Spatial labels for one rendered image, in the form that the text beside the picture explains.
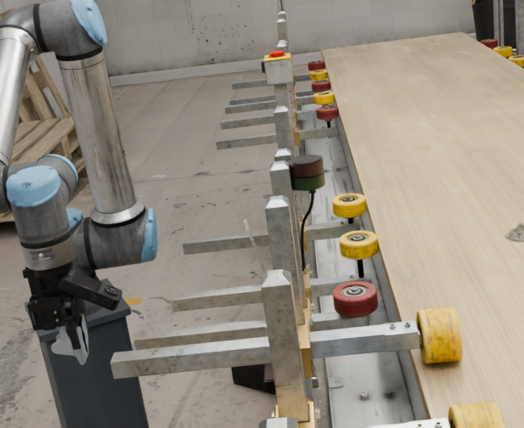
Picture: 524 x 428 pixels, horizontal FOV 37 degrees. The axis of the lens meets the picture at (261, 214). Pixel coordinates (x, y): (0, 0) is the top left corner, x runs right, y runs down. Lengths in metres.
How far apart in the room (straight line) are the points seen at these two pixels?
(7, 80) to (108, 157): 0.39
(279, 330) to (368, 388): 0.78
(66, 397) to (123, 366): 1.10
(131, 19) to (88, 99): 7.54
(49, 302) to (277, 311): 0.64
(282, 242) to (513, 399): 0.39
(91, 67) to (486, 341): 1.17
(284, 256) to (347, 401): 0.56
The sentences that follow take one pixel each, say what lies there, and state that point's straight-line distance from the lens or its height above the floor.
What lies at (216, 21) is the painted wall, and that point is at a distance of 9.35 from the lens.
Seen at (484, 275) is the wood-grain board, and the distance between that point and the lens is 1.49.
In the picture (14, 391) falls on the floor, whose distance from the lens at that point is 3.26.
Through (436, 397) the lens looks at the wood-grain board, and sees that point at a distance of 1.15.
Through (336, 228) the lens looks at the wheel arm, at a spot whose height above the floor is 0.84.
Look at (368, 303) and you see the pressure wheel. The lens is 1.42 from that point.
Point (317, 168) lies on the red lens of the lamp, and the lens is 1.38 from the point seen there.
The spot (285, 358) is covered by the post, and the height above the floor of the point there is 1.06.
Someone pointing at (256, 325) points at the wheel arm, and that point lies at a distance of 1.47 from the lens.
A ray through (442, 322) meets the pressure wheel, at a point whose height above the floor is 0.97.
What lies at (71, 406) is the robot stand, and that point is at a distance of 2.34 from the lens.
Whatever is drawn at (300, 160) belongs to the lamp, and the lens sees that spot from 1.39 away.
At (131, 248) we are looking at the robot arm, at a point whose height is 0.78.
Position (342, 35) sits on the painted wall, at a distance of 9.29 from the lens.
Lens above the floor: 1.54
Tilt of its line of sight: 20 degrees down
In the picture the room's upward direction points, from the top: 8 degrees counter-clockwise
